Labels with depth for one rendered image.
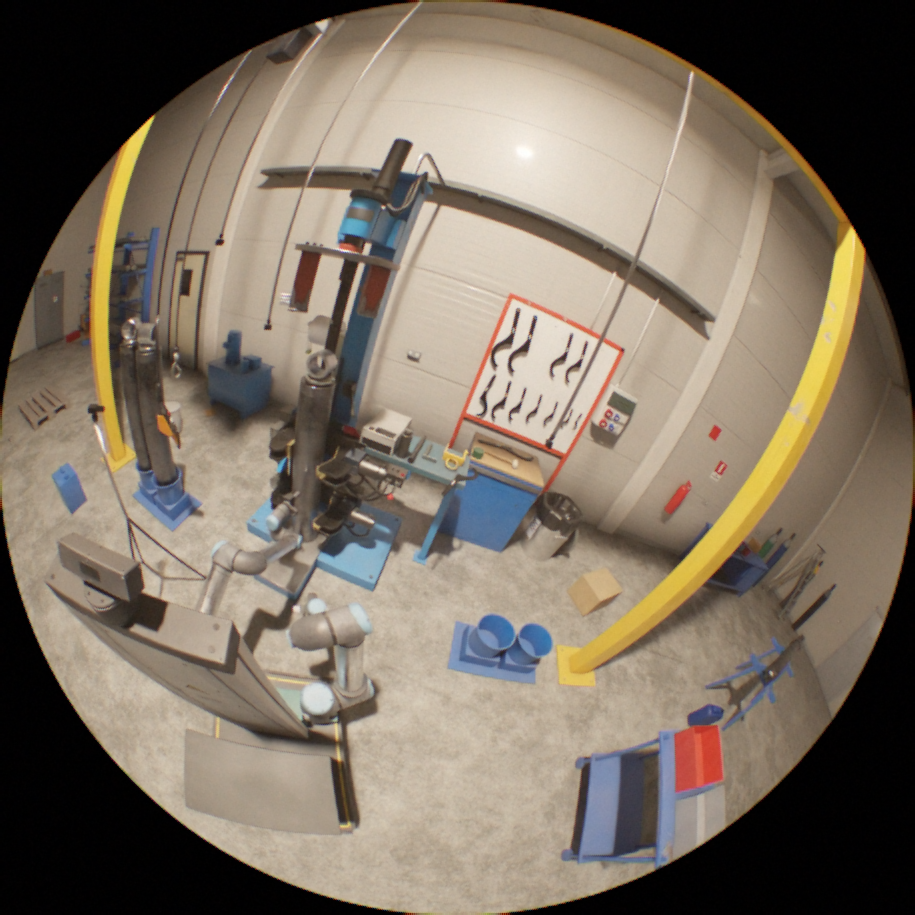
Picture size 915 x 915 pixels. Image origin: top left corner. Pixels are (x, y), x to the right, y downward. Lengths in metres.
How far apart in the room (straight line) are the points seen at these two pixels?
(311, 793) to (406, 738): 1.05
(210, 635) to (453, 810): 2.04
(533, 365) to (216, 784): 4.00
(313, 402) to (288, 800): 1.87
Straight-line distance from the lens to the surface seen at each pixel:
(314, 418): 1.82
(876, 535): 10.09
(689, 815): 2.13
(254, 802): 1.36
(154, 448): 2.72
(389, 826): 2.22
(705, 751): 2.42
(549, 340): 3.50
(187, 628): 0.42
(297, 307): 1.67
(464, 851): 2.38
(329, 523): 2.20
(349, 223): 1.66
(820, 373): 2.09
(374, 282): 1.68
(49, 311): 11.10
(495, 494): 2.78
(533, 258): 3.55
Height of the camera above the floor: 2.14
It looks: 29 degrees down
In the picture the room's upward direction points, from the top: 23 degrees clockwise
